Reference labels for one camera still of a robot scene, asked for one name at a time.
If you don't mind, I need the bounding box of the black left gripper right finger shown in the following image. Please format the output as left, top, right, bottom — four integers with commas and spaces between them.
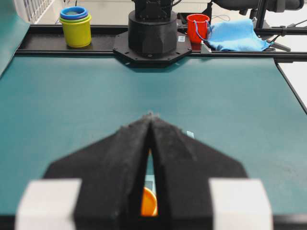
150, 113, 274, 230

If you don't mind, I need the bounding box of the blue cloth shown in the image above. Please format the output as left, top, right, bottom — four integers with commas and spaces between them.
208, 19, 272, 52

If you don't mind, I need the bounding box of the yellow-green stacking cup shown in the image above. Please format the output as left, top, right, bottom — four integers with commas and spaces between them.
61, 18, 92, 48

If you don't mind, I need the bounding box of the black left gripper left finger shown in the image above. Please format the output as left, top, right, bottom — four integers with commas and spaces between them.
14, 113, 152, 230

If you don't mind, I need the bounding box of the orange round block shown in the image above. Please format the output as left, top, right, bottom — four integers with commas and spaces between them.
141, 187, 158, 217

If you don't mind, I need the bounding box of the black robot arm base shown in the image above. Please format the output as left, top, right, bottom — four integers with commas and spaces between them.
113, 0, 192, 64

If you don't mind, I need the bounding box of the red toy bucket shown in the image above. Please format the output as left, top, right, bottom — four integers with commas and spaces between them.
187, 14, 212, 44

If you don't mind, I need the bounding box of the small light tape marker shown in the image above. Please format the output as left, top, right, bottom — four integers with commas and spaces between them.
187, 131, 194, 138

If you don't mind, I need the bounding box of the blue stacking cup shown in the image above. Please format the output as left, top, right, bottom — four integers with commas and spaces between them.
60, 6, 88, 20

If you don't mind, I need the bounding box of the green stacking cup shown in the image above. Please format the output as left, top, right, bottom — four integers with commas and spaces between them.
59, 14, 91, 23

